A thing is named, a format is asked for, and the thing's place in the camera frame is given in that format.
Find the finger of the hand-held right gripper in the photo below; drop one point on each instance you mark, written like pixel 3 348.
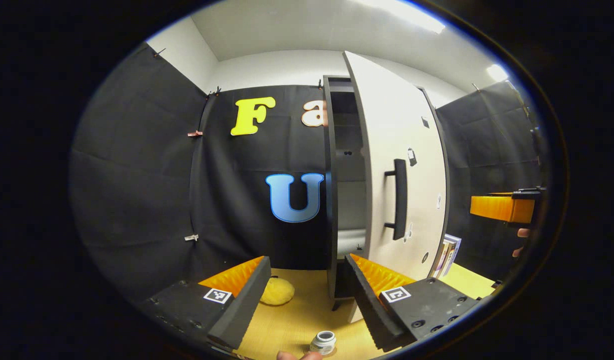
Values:
pixel 502 208

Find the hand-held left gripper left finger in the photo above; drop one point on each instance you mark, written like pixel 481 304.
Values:
pixel 242 305

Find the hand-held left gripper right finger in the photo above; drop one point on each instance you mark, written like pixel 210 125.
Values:
pixel 369 305

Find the white green-label bottle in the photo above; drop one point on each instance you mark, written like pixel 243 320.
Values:
pixel 323 341

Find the grey cabinet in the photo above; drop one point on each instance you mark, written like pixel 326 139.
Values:
pixel 330 200

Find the beige cabinet door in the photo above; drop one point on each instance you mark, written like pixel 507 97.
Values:
pixel 387 130

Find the yellow round soft toy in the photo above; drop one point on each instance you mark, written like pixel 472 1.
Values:
pixel 276 291

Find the blue-grey spine book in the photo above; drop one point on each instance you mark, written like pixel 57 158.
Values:
pixel 455 244

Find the white spine book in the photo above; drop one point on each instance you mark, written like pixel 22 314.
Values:
pixel 447 256

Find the pink spine book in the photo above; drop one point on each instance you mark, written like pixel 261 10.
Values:
pixel 440 260

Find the white clip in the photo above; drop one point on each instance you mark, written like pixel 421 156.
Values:
pixel 191 237

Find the small ceiling light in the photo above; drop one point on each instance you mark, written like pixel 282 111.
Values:
pixel 497 73

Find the black backdrop cloth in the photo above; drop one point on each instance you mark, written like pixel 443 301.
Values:
pixel 136 170

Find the red clip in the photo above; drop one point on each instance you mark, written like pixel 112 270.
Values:
pixel 195 133

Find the long ceiling light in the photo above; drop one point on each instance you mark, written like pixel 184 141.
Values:
pixel 402 14

